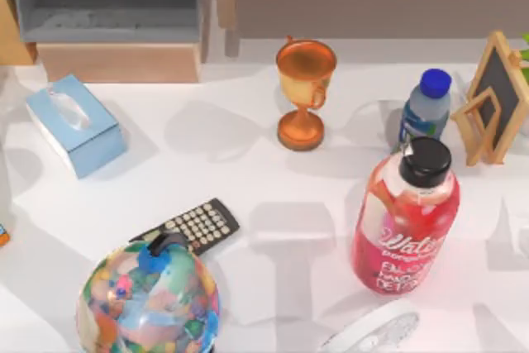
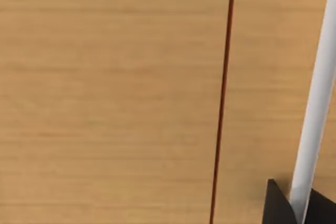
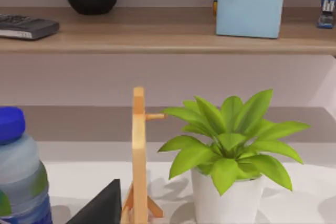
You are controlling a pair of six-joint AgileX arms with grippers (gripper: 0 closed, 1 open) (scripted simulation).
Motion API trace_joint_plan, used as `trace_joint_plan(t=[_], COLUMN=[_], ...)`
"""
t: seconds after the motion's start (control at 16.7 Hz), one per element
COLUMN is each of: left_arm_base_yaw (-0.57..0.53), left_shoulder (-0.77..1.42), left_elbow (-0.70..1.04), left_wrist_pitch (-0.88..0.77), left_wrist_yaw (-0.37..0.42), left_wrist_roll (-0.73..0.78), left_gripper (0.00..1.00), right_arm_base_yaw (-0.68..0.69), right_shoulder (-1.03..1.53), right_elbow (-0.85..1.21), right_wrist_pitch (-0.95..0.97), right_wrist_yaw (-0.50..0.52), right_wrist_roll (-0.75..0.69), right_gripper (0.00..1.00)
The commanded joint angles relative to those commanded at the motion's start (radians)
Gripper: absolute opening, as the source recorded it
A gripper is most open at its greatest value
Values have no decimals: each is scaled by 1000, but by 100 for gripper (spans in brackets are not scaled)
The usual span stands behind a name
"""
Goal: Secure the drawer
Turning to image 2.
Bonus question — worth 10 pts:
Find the long metal handle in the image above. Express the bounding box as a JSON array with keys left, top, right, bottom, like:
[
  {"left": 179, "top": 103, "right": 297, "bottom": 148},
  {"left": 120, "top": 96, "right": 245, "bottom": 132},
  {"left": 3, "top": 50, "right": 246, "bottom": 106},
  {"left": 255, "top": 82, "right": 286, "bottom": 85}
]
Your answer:
[{"left": 289, "top": 0, "right": 336, "bottom": 224}]

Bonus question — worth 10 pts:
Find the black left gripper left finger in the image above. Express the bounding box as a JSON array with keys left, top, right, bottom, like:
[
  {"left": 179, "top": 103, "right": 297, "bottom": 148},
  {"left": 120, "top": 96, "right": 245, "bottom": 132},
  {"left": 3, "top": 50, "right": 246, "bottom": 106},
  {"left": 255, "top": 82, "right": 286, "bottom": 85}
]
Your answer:
[{"left": 263, "top": 178, "right": 299, "bottom": 224}]

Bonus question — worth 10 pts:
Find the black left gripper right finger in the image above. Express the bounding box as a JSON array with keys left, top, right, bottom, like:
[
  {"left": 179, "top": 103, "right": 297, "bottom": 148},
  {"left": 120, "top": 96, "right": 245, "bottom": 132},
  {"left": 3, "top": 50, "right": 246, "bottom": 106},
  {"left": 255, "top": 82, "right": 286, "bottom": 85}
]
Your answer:
[{"left": 304, "top": 188, "right": 336, "bottom": 224}]

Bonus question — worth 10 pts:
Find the wooden door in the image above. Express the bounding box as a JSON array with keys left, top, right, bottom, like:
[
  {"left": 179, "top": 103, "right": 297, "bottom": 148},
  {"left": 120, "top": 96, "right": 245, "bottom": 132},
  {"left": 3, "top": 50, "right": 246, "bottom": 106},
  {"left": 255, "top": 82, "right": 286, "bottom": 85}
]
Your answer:
[
  {"left": 0, "top": 0, "right": 233, "bottom": 224},
  {"left": 213, "top": 0, "right": 336, "bottom": 224}
]

